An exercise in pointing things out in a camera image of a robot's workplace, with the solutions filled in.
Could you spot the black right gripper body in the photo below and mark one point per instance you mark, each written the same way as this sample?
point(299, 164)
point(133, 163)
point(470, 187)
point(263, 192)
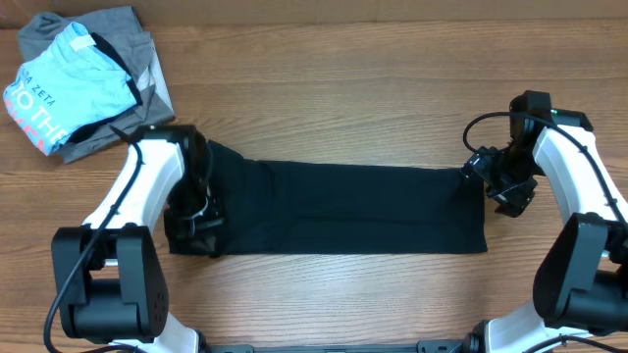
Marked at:
point(511, 182)

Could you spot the grey folded garment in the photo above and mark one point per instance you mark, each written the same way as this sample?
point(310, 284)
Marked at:
point(121, 28)

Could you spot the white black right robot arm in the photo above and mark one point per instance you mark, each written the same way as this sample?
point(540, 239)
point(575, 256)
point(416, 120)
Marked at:
point(580, 289)

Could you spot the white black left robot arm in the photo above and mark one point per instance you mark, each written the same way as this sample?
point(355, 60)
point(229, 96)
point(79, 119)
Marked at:
point(111, 289)

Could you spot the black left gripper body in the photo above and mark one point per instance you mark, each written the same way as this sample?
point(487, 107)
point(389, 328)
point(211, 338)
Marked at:
point(192, 214)

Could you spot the light blue folded t-shirt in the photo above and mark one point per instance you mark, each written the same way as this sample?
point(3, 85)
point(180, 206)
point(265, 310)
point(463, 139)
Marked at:
point(39, 100)

